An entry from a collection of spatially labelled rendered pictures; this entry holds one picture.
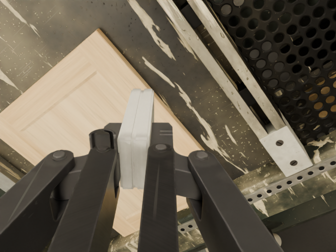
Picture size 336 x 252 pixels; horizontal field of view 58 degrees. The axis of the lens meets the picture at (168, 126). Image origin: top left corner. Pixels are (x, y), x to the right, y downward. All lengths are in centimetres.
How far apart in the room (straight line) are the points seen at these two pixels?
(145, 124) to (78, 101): 54
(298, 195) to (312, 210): 66
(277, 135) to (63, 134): 48
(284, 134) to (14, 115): 59
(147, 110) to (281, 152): 53
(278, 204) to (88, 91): 53
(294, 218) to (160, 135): 134
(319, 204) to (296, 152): 79
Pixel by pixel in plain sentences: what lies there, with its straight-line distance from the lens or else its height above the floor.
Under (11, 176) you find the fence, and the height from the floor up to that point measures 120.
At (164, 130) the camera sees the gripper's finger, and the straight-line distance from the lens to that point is 17.
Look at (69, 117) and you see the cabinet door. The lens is 72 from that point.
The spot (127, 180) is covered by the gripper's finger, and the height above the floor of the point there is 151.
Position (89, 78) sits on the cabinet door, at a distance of 66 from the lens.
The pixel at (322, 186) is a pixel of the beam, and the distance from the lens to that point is 81.
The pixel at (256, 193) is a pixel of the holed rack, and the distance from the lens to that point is 77.
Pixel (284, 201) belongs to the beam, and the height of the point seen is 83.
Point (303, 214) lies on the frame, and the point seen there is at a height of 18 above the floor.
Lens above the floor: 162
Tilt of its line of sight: 52 degrees down
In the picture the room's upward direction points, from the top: 63 degrees counter-clockwise
